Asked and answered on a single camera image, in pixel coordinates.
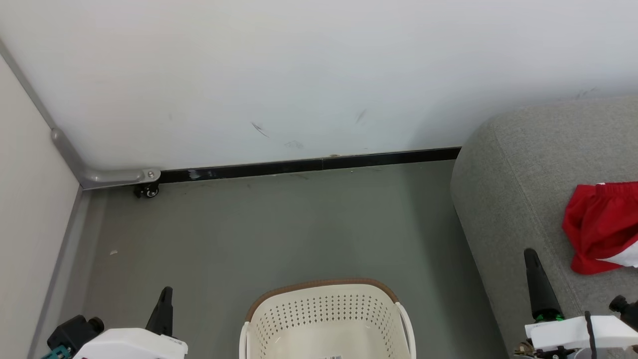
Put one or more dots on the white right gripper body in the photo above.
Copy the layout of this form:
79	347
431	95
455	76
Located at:
568	331

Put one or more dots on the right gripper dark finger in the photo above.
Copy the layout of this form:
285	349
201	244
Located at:
541	289

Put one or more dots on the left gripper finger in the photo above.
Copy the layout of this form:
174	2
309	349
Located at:
161	311

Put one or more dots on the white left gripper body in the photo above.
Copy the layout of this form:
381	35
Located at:
129	345

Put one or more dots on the red and white garment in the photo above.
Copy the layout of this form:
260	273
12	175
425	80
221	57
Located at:
600	224

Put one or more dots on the grey fabric sofa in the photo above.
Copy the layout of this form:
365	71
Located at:
518	199

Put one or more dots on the grey partition edge strip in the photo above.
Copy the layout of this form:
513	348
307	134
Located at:
57	284

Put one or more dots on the small black caster wheel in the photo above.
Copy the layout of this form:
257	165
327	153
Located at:
148	190

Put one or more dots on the cream perforated laundry basket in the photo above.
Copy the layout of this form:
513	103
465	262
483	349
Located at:
319	319

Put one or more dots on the black baseboard strip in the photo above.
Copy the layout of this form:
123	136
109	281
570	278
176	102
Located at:
309	165

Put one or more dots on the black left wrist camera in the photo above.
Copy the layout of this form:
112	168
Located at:
72	333

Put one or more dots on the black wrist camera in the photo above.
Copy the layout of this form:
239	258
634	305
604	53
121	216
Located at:
72	333
625	309

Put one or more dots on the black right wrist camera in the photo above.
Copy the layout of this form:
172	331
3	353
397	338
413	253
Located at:
625	309

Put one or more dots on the grey metal frame foot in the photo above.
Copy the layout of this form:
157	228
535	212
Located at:
109	176

